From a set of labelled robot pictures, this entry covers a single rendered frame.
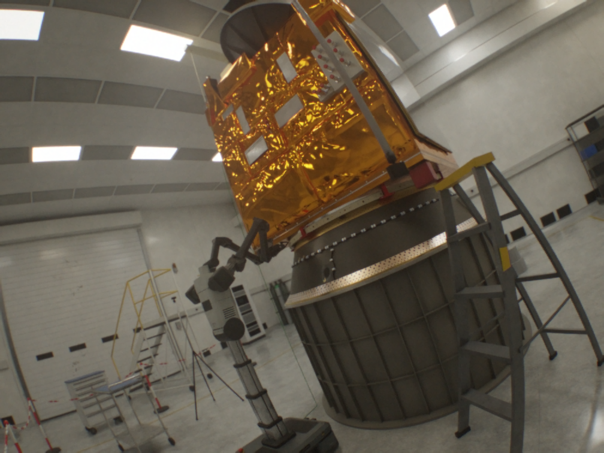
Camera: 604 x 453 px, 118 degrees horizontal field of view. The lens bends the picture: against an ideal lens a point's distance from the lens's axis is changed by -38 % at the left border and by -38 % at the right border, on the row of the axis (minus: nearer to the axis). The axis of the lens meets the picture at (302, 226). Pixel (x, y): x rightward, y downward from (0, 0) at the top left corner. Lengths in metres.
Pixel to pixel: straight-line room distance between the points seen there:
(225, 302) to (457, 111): 6.95
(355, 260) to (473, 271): 0.88
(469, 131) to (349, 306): 6.20
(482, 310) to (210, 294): 1.92
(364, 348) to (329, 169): 1.39
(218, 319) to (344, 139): 1.58
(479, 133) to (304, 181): 5.74
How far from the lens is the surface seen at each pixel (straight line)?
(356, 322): 2.12
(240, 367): 2.08
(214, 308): 1.98
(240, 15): 3.71
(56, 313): 8.76
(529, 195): 7.50
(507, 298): 1.41
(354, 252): 2.12
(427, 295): 2.05
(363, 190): 2.22
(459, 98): 7.85
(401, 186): 2.31
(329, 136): 2.36
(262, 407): 2.16
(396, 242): 2.07
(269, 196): 2.76
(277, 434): 2.25
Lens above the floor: 1.32
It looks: 10 degrees up
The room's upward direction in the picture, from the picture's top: 22 degrees counter-clockwise
